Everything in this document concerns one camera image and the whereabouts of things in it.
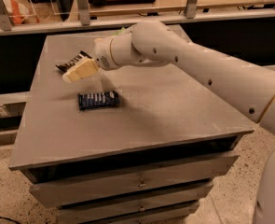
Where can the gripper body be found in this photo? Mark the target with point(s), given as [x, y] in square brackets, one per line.
[102, 55]

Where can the black chocolate rxbar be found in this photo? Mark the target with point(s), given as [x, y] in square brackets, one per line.
[82, 55]

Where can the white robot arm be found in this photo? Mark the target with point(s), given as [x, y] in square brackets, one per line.
[247, 87]

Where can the blue rxbar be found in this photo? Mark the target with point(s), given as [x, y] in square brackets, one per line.
[98, 100]

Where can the green chip bag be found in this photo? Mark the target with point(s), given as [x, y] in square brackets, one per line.
[124, 31]

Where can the clear acrylic box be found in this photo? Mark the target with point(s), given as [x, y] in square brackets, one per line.
[53, 10]

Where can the orange white bag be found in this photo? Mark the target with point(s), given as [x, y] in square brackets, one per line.
[19, 13]

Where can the grey drawer cabinet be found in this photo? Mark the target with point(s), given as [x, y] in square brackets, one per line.
[163, 115]

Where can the upper grey drawer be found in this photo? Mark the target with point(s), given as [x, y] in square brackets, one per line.
[85, 188]

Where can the grey drawer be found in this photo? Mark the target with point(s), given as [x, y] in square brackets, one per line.
[85, 188]
[156, 214]
[135, 203]

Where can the middle grey drawer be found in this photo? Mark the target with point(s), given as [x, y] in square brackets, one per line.
[135, 203]

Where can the lower grey drawer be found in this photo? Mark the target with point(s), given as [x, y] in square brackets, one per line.
[156, 214]

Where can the long metal rail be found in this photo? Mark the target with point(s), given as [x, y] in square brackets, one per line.
[118, 22]

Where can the middle metal bracket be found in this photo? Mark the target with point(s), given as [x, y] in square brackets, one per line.
[83, 11]

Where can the right metal bracket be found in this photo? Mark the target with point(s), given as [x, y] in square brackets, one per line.
[190, 9]

